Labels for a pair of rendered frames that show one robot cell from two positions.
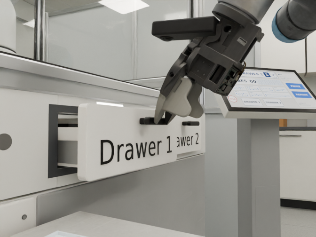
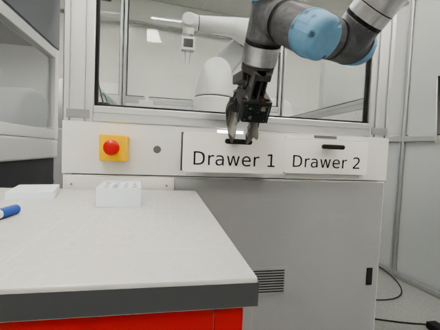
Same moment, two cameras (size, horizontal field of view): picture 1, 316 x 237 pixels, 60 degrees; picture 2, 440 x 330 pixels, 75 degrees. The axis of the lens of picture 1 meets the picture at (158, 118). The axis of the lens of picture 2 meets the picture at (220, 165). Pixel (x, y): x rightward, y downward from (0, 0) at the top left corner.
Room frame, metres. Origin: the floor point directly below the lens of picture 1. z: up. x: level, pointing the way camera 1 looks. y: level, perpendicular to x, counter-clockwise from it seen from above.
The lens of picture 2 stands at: (-0.05, -0.56, 0.88)
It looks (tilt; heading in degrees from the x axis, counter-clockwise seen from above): 3 degrees down; 50
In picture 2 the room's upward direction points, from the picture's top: 2 degrees clockwise
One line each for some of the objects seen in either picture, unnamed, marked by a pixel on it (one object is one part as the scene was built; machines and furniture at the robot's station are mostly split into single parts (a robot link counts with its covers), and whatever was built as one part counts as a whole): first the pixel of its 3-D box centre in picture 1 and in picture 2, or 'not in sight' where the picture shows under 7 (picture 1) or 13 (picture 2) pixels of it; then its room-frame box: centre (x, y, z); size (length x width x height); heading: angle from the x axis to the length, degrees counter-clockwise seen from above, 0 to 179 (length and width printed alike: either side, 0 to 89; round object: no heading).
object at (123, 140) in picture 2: not in sight; (114, 147); (0.24, 0.23, 0.88); 0.07 x 0.05 x 0.07; 150
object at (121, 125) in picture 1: (138, 138); (234, 153); (0.51, 0.04, 0.87); 0.29 x 0.02 x 0.11; 150
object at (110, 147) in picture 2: not in sight; (111, 147); (0.23, 0.21, 0.88); 0.04 x 0.03 x 0.04; 150
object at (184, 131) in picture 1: (181, 134); (325, 156); (0.81, -0.07, 0.87); 0.29 x 0.02 x 0.11; 150
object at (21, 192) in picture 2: not in sight; (35, 190); (0.06, 0.22, 0.77); 0.13 x 0.09 x 0.02; 74
